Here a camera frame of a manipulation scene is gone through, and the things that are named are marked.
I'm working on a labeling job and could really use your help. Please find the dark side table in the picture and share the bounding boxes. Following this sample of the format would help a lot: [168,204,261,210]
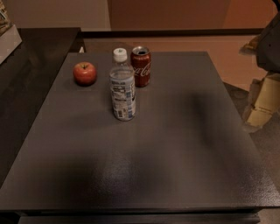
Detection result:
[0,27,85,186]

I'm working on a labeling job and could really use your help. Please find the red cola can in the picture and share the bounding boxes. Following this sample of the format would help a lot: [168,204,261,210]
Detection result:
[130,46,151,88]

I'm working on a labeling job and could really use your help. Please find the clear plastic water bottle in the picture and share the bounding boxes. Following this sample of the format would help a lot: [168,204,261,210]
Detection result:
[109,48,136,121]

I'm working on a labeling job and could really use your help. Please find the red apple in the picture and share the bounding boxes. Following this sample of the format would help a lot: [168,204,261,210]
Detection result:
[73,62,97,86]

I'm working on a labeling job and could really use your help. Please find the white box at left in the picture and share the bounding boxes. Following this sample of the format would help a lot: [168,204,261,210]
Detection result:
[0,5,23,65]

